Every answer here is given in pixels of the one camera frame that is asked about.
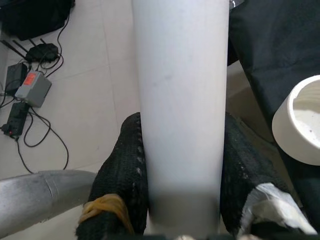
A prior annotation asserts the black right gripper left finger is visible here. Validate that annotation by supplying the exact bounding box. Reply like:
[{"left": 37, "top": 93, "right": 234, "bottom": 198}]
[{"left": 76, "top": 111, "right": 151, "bottom": 238}]

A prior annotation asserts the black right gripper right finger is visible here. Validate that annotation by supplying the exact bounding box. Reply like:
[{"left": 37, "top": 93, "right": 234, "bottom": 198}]
[{"left": 219, "top": 112, "right": 318, "bottom": 237}]

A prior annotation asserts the white plastic table leg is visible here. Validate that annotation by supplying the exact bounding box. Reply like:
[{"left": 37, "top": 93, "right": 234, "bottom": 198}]
[{"left": 131, "top": 0, "right": 230, "bottom": 237}]

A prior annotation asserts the yellow rubber band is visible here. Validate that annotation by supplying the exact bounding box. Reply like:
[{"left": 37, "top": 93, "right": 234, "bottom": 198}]
[{"left": 78, "top": 193, "right": 135, "bottom": 235}]

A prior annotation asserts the white plastic table top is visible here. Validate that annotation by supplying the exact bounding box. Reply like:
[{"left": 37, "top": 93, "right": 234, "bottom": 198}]
[{"left": 271, "top": 74, "right": 320, "bottom": 166}]

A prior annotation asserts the grey box red label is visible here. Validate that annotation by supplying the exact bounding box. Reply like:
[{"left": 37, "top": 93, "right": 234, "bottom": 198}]
[{"left": 14, "top": 70, "right": 53, "bottom": 108}]

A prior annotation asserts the black power adapter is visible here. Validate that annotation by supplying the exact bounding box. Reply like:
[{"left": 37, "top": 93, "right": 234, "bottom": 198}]
[{"left": 5, "top": 62, "right": 28, "bottom": 95}]

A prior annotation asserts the black router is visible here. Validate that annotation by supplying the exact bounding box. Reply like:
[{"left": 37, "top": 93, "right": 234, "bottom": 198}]
[{"left": 0, "top": 38, "right": 61, "bottom": 63}]

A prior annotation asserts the black floor cable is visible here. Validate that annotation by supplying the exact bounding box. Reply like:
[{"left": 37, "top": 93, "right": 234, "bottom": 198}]
[{"left": 0, "top": 14, "right": 70, "bottom": 175}]

